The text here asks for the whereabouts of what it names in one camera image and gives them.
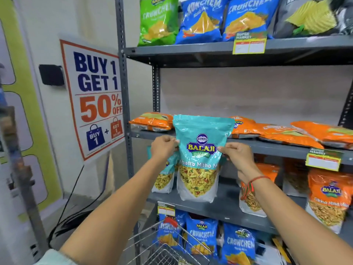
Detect person's right hand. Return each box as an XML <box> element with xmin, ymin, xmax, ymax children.
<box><xmin>217</xmin><ymin>142</ymin><xmax>260</xmax><ymax>182</ymax></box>

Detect person's left hand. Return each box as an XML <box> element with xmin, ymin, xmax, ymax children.
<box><xmin>150</xmin><ymin>135</ymin><xmax>180</xmax><ymax>167</ymax></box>

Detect large teal snack packet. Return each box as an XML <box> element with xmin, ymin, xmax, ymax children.
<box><xmin>173</xmin><ymin>114</ymin><xmax>235</xmax><ymax>203</ymax></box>

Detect person's right forearm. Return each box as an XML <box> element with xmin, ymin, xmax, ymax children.
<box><xmin>238</xmin><ymin>174</ymin><xmax>353</xmax><ymax>265</ymax></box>

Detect person's left forearm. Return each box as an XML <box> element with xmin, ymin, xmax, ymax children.
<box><xmin>59</xmin><ymin>156</ymin><xmax>177</xmax><ymax>265</ymax></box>

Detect flat orange snack packet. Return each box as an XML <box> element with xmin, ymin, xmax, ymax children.
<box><xmin>291</xmin><ymin>121</ymin><xmax>353</xmax><ymax>150</ymax></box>
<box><xmin>230</xmin><ymin>116</ymin><xmax>266</xmax><ymax>138</ymax></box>
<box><xmin>129</xmin><ymin>112</ymin><xmax>174</xmax><ymax>132</ymax></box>
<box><xmin>255</xmin><ymin>123</ymin><xmax>325</xmax><ymax>149</ymax></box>

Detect orange clear-window snack packet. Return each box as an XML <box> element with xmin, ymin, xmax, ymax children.
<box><xmin>239</xmin><ymin>163</ymin><xmax>280</xmax><ymax>218</ymax></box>
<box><xmin>305</xmin><ymin>168</ymin><xmax>353</xmax><ymax>234</ymax></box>

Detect yellow shelf price tag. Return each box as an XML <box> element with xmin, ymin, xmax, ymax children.
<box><xmin>232</xmin><ymin>31</ymin><xmax>267</xmax><ymax>55</ymax></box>
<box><xmin>157</xmin><ymin>202</ymin><xmax>176</xmax><ymax>217</ymax></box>
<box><xmin>305</xmin><ymin>148</ymin><xmax>344</xmax><ymax>172</ymax></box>

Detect blue chips packet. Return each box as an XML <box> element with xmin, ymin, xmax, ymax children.
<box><xmin>175</xmin><ymin>0</ymin><xmax>230</xmax><ymax>45</ymax></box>
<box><xmin>157</xmin><ymin>209</ymin><xmax>187</xmax><ymax>253</ymax></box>
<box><xmin>222</xmin><ymin>0</ymin><xmax>281</xmax><ymax>42</ymax></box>
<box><xmin>221</xmin><ymin>223</ymin><xmax>257</xmax><ymax>265</ymax></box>
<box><xmin>185</xmin><ymin>215</ymin><xmax>219</xmax><ymax>259</ymax></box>

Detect white promotion sign board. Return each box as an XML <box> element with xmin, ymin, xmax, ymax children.
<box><xmin>60</xmin><ymin>39</ymin><xmax>125</xmax><ymax>162</ymax></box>

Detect grey metal shelf rack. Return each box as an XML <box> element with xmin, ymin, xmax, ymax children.
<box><xmin>115</xmin><ymin>0</ymin><xmax>353</xmax><ymax>265</ymax></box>

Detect green chips packet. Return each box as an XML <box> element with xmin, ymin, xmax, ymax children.
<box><xmin>137</xmin><ymin>0</ymin><xmax>179</xmax><ymax>47</ymax></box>

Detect blurred display stand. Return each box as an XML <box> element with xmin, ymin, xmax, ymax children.
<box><xmin>0</xmin><ymin>63</ymin><xmax>49</xmax><ymax>258</ymax></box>

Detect black chips packet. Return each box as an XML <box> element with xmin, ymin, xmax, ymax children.
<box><xmin>273</xmin><ymin>0</ymin><xmax>353</xmax><ymax>39</ymax></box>

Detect light sleeve cuff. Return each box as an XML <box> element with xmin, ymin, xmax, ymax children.
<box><xmin>34</xmin><ymin>248</ymin><xmax>78</xmax><ymax>265</ymax></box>

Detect red thread bracelet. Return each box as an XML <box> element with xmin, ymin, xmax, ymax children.
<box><xmin>240</xmin><ymin>176</ymin><xmax>271</xmax><ymax>201</ymax></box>

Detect wire shopping basket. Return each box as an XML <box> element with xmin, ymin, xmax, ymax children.
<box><xmin>122</xmin><ymin>217</ymin><xmax>215</xmax><ymax>265</ymax></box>

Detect black cables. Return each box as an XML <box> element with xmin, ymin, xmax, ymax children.
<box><xmin>47</xmin><ymin>152</ymin><xmax>111</xmax><ymax>249</ymax></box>

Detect black wall socket box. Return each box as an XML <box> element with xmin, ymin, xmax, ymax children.
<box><xmin>39</xmin><ymin>64</ymin><xmax>65</xmax><ymax>86</ymax></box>

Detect green and white wall poster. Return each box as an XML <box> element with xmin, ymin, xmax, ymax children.
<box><xmin>0</xmin><ymin>0</ymin><xmax>63</xmax><ymax>213</ymax></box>

